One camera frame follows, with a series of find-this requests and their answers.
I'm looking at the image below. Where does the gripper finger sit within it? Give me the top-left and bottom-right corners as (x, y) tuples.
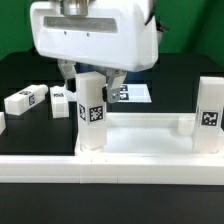
(102, 68), (127, 103)
(58, 59), (76, 92)

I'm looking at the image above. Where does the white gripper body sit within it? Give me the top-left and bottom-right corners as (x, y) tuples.
(30, 0), (159, 72)

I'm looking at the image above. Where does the white desk tabletop tray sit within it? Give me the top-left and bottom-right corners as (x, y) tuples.
(75, 113), (224, 158)

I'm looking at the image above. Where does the white front fence bar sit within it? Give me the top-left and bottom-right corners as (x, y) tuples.
(0, 156), (224, 185)

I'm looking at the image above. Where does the white marker base plate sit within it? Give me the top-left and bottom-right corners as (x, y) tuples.
(63, 82), (153, 104)

